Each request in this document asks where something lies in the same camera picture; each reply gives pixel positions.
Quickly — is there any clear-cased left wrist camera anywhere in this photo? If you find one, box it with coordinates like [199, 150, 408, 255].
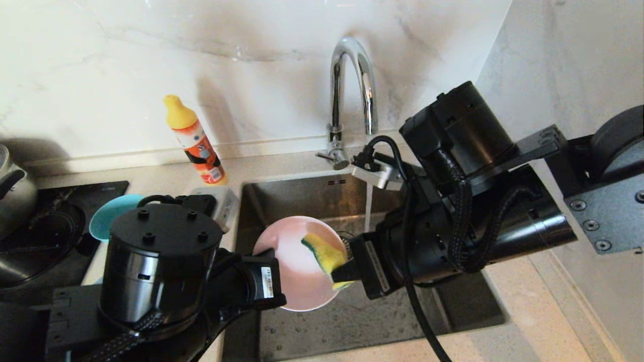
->
[189, 186, 240, 233]

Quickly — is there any teal bowl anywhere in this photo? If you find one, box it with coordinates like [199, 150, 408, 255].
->
[89, 194, 147, 243]

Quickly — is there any silver pot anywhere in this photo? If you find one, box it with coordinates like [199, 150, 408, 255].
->
[0, 145, 39, 242]

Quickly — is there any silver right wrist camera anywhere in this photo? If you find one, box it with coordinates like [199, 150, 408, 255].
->
[351, 153, 404, 192]

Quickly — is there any yellow sponge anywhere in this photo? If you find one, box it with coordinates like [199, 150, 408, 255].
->
[301, 232, 354, 291]

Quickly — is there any round metal drain strainer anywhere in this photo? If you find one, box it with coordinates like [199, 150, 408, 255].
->
[336, 231, 357, 254]

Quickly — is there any chrome gooseneck faucet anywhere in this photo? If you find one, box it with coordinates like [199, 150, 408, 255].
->
[315, 36, 379, 170]

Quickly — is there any black pan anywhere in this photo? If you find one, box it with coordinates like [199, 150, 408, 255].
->
[0, 204, 86, 290]

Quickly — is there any black induction cooktop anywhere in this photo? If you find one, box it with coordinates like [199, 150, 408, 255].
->
[0, 181, 130, 305]

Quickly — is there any pink bowl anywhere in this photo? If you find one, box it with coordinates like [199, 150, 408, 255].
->
[253, 216, 349, 312]

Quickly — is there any stainless steel sink basin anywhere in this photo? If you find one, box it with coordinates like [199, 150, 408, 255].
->
[220, 166, 507, 362]

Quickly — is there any orange yellow-capped detergent bottle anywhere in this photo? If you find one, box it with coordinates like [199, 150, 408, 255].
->
[164, 95, 227, 188]

